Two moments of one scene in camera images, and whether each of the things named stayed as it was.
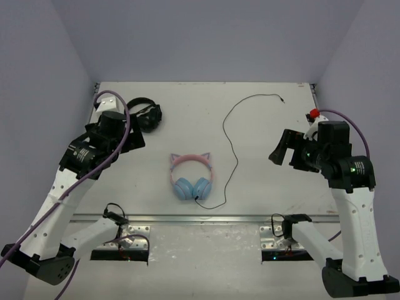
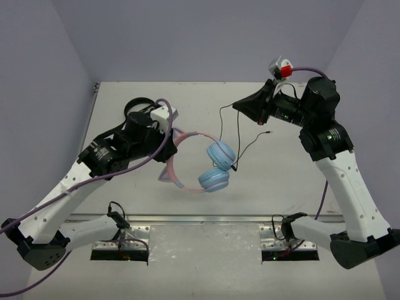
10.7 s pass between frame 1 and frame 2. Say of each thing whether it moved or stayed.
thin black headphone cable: moved
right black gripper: moved
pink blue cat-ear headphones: moved
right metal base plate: stayed
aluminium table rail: stayed
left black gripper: moved
